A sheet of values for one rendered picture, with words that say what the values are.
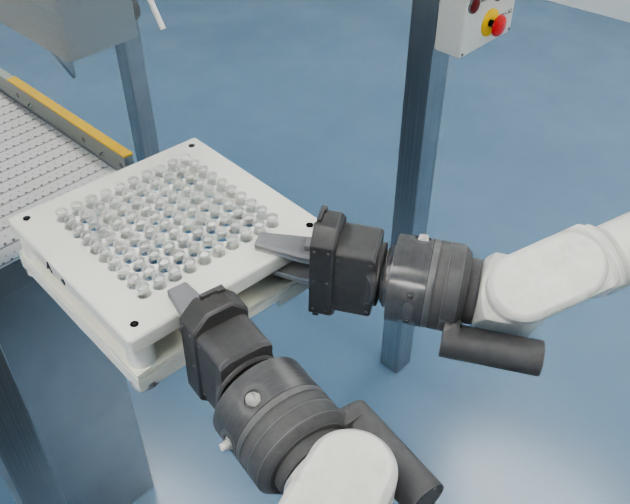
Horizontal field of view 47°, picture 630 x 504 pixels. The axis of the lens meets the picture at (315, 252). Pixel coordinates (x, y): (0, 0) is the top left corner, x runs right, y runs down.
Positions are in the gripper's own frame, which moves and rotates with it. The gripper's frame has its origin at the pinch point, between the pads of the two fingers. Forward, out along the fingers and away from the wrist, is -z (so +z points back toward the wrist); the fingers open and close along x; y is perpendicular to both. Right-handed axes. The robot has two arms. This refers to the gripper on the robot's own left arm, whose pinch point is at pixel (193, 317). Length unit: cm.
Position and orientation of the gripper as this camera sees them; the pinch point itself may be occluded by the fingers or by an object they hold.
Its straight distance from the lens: 69.2
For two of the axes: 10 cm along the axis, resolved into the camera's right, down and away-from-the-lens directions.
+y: 8.1, -3.8, 4.5
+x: -0.2, 7.4, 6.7
